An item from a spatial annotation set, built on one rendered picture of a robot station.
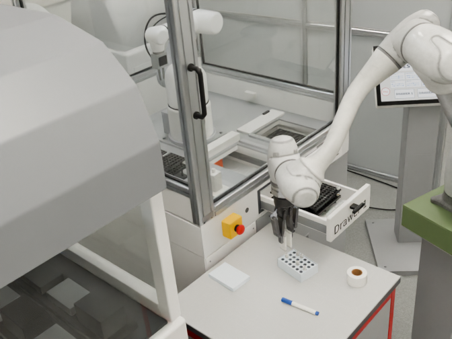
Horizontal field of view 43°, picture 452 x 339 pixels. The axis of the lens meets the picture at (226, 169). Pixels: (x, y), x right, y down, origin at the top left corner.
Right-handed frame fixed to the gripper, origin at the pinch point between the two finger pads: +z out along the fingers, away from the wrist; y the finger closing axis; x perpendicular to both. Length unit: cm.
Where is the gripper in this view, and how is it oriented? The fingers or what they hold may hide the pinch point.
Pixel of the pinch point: (285, 240)
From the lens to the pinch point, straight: 209.8
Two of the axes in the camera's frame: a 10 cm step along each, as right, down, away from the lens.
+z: 0.8, 8.7, 4.9
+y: -7.9, 3.5, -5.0
